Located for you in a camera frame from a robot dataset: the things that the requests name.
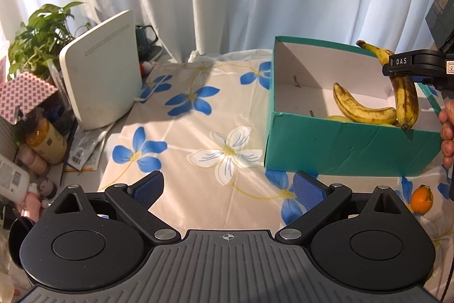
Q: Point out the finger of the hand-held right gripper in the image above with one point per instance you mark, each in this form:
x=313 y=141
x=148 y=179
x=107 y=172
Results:
x=422 y=63

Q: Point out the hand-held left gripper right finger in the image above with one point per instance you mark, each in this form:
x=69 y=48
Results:
x=310 y=191

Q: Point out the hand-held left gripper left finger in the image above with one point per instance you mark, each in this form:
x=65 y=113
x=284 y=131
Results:
x=149 y=189

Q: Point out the large brown-spotted banana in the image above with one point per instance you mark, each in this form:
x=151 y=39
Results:
x=406 y=100

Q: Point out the teal cardboard box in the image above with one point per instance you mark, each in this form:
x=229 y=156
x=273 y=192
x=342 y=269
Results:
x=337 y=150

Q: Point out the small brown-spotted banana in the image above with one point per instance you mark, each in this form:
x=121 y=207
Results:
x=358 y=107

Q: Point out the orange tangerine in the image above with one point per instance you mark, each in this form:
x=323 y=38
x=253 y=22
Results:
x=421 y=200

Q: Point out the person's right hand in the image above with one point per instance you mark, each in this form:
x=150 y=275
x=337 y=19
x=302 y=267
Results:
x=447 y=132

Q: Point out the paper packet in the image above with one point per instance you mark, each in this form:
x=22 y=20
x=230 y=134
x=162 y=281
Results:
x=85 y=150

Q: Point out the floral tablecloth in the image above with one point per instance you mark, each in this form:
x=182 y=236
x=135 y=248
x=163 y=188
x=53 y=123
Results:
x=198 y=132

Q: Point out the amber jar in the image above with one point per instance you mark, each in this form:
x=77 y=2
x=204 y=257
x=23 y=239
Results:
x=46 y=141

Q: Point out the pink jar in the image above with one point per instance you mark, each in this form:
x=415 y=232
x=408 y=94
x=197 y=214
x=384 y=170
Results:
x=33 y=161

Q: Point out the small red white figurine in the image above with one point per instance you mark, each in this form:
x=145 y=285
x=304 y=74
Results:
x=146 y=68

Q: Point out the white router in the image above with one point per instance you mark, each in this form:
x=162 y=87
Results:
x=101 y=72

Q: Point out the white labelled bottle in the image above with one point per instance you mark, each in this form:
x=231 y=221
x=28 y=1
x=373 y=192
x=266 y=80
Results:
x=10 y=178

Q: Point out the black round cup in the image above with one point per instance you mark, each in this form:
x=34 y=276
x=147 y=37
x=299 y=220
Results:
x=19 y=242

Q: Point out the dark green mug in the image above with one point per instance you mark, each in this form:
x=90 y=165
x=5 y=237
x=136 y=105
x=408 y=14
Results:
x=144 y=40

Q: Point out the red white patterned box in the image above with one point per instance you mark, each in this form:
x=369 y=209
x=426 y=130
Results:
x=26 y=93

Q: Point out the green potted plant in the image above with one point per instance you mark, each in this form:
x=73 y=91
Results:
x=39 y=36

